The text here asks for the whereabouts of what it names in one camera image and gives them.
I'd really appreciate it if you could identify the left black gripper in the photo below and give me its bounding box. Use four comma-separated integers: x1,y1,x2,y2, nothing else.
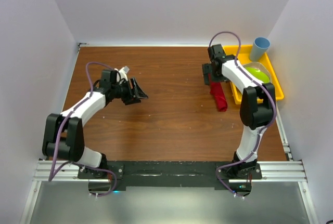
111,77,148,106

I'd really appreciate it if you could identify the red cloth napkin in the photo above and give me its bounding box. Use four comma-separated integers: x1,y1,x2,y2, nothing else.
210,82,228,112

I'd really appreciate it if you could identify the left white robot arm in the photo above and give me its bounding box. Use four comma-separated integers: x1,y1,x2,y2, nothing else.
42,67,148,178

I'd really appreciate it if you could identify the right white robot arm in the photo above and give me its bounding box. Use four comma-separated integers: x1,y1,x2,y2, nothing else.
202,44,276,179

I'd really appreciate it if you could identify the yellow plastic tray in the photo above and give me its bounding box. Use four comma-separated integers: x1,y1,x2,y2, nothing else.
223,45,284,105

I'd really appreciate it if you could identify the green bowl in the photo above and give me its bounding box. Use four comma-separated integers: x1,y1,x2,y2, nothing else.
245,67,270,83

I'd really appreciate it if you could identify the white plate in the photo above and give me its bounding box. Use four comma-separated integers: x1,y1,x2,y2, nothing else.
243,62,271,82

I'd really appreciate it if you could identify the blue plastic cup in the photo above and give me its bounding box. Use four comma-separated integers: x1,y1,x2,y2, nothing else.
249,37,271,62

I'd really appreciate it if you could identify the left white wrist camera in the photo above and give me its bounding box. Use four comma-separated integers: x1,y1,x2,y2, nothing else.
115,66,130,82

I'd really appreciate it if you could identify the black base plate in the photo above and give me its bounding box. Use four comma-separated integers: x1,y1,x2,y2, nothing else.
77,160,262,192

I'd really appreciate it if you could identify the aluminium frame rail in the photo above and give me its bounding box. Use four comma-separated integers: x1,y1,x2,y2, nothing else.
33,160,308,182

